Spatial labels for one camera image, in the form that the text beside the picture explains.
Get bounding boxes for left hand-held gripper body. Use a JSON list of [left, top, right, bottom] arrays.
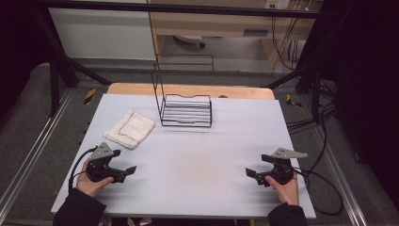
[[86, 141, 126, 184]]

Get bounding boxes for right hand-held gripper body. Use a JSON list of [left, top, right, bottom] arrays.
[[255, 147, 309, 186]]

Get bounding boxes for white towel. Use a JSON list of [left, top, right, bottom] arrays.
[[104, 108, 156, 151]]

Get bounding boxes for black wire rack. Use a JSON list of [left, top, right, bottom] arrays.
[[151, 54, 215, 128]]

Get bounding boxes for person's left hand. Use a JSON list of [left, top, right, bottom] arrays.
[[75, 159, 115, 198]]

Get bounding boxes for person's right hand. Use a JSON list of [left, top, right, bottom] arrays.
[[264, 172, 300, 206]]

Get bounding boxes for pale grey table board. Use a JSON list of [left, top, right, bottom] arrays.
[[51, 93, 317, 219]]

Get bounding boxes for wooden table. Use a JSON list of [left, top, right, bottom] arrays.
[[106, 82, 276, 101]]

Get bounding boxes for white cabinet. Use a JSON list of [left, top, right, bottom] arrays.
[[48, 8, 157, 61]]

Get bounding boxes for office chair base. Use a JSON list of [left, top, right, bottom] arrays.
[[172, 34, 207, 49]]

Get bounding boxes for light wooden desk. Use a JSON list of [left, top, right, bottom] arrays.
[[147, 0, 324, 69]]

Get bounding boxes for left hand-held gripper cable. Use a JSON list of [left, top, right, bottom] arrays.
[[68, 146, 99, 193]]

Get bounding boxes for hand-held gripper cable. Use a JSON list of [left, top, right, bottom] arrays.
[[68, 146, 99, 193], [293, 167, 344, 217]]

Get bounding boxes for right hand-held gripper cable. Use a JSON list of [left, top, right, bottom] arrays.
[[293, 167, 344, 217]]

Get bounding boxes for bundle of black cables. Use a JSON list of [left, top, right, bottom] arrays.
[[285, 78, 339, 136]]

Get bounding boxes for aluminium floor rail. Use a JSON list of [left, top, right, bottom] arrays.
[[0, 89, 75, 218], [313, 125, 369, 226]]

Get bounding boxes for hanging desk cables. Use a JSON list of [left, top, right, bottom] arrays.
[[270, 0, 311, 72]]

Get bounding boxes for white wall socket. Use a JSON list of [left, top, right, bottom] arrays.
[[264, 0, 291, 9]]

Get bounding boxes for black metal frame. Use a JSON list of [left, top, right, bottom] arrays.
[[32, 0, 359, 125]]

